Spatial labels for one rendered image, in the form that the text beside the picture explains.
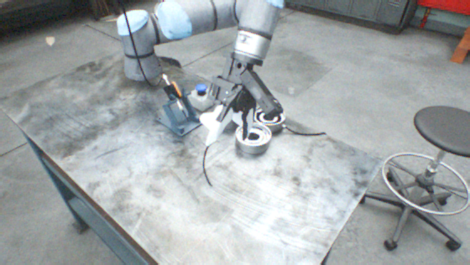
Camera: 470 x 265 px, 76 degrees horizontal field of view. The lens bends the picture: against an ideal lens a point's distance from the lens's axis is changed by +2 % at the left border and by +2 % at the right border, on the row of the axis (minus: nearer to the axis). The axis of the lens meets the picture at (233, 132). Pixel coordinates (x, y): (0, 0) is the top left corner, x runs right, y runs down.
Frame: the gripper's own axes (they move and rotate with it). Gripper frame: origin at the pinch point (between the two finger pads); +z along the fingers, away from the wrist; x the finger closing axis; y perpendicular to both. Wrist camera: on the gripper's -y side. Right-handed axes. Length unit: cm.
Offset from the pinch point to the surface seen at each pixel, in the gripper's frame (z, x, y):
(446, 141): -12, -88, -43
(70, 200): 67, -21, 86
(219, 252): 20.9, 5.3, -8.5
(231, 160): 8.8, -14.4, 6.1
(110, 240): 69, -20, 53
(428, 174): 7, -112, -44
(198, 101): -1.5, -22.8, 29.8
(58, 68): 42, -100, 267
